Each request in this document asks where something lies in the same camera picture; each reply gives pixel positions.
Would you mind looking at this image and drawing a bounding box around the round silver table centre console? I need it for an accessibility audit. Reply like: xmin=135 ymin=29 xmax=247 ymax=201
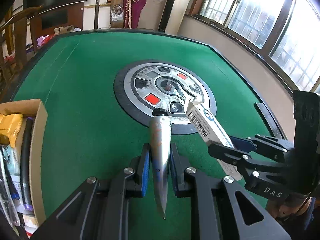
xmin=113 ymin=60 xmax=217 ymax=135

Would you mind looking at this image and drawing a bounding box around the person's hand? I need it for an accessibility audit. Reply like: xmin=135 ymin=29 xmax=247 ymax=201
xmin=265 ymin=197 xmax=317 ymax=223

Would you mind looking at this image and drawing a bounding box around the brown cardboard box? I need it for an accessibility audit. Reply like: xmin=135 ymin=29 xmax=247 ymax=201
xmin=1 ymin=99 xmax=48 ymax=236

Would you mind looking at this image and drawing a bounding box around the white cardboard box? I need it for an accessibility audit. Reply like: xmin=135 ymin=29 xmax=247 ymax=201
xmin=183 ymin=101 xmax=243 ymax=182

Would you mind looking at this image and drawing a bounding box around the black long stick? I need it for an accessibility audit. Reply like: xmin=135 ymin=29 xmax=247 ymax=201
xmin=20 ymin=117 xmax=34 ymax=212

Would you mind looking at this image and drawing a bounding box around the metal tray in table edge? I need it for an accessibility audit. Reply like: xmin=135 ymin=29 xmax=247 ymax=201
xmin=254 ymin=102 xmax=286 ymax=139

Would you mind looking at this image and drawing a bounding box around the silver tube black cap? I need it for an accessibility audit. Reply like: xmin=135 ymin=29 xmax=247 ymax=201
xmin=149 ymin=108 xmax=171 ymax=219

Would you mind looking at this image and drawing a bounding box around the wooden chair with maroon cloth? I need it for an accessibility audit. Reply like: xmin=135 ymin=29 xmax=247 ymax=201
xmin=94 ymin=0 xmax=146 ymax=30

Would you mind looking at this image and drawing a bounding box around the window with bars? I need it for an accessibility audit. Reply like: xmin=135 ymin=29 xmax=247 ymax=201
xmin=189 ymin=0 xmax=319 ymax=92

